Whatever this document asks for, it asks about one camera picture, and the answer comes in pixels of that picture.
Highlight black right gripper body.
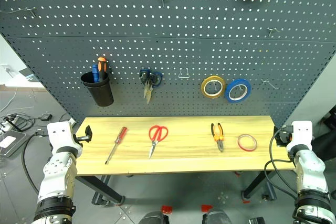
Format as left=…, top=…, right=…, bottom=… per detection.
left=276, top=126, right=293, bottom=147

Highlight grey pegboard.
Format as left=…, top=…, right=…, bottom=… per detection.
left=0, top=0, right=336, bottom=128

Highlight thin red tape roll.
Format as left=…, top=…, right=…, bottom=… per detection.
left=237, top=133, right=258, bottom=153

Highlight black plastic cup holder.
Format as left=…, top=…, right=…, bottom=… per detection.
left=80, top=71, right=114, bottom=108

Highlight black table leg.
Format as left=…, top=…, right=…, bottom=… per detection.
left=75, top=175, right=124, bottom=205
left=241, top=170, right=277, bottom=200

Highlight orange black pliers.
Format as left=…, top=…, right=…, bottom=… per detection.
left=210, top=122, right=225, bottom=153

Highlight blue tape roll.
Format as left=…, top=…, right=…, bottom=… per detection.
left=224, top=78, right=253, bottom=104

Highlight grey white floor box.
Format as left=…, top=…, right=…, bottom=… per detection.
left=0, top=129, right=27, bottom=157

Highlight yellow tape roll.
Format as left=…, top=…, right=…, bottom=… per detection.
left=201, top=75, right=226, bottom=99

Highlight dark rounded shape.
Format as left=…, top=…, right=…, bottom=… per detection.
left=202, top=210, right=232, bottom=224
left=138, top=210, right=169, bottom=224

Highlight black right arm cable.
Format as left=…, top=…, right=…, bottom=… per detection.
left=263, top=126, right=300, bottom=201

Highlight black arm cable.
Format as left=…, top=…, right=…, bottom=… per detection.
left=21, top=133, right=51, bottom=196
left=263, top=126, right=300, bottom=201

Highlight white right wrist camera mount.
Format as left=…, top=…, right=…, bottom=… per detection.
left=285, top=120, right=315, bottom=154

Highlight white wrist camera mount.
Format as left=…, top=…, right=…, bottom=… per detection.
left=46, top=121, right=83, bottom=156
left=285, top=120, right=315, bottom=154

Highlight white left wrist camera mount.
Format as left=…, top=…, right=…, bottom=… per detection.
left=46, top=121, right=83, bottom=156

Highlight red handled screwdriver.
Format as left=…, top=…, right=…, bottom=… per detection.
left=104, top=126, right=128, bottom=166

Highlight blue handled screwdriver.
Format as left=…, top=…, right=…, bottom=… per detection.
left=91, top=64, right=100, bottom=83

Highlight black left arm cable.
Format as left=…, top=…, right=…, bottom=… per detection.
left=21, top=133, right=51, bottom=196

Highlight red handled scissors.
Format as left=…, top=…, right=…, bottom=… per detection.
left=148, top=125, right=169, bottom=160

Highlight blue handled scissors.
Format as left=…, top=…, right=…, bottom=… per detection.
left=139, top=68, right=163, bottom=105

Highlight white wall socket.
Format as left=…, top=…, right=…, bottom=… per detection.
left=0, top=63, right=13, bottom=77

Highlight wire loop pegboard holder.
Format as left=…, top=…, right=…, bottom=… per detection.
left=177, top=67, right=191, bottom=79

